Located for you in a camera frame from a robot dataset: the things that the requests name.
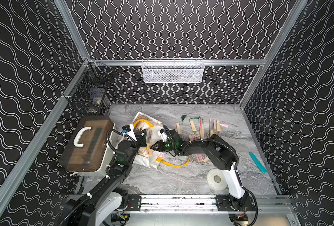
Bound white tape roll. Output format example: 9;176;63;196
207;169;227;191

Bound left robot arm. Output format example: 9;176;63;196
59;125;148;226

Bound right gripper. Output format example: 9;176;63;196
149;140;176;152

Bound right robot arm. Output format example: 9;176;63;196
151;129;258;211

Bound brown lidded storage box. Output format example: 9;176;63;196
59;115;115;177

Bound white wire wall basket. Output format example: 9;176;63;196
141;58;205;83

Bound white tote bag yellow handles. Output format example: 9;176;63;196
133;112;191;169

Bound grey paper folding fan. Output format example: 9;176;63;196
209;119;216;137

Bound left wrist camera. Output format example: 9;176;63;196
122;124;136;141

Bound teal folding fan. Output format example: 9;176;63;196
249;152;267;173

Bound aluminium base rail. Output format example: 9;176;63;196
58;194;302;226

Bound black wire wall basket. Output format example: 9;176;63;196
61;58;115;116

